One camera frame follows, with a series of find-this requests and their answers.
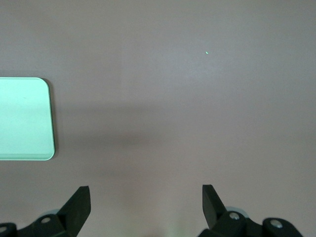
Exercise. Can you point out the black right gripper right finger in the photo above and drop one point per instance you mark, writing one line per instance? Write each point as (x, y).
(214, 212)

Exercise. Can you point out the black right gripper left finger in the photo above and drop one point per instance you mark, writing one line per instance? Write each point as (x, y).
(71, 212)

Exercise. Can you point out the light green rectangular tray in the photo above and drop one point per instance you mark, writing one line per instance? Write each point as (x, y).
(24, 118)

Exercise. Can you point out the brown table cover cloth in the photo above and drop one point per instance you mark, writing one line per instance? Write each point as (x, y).
(172, 111)

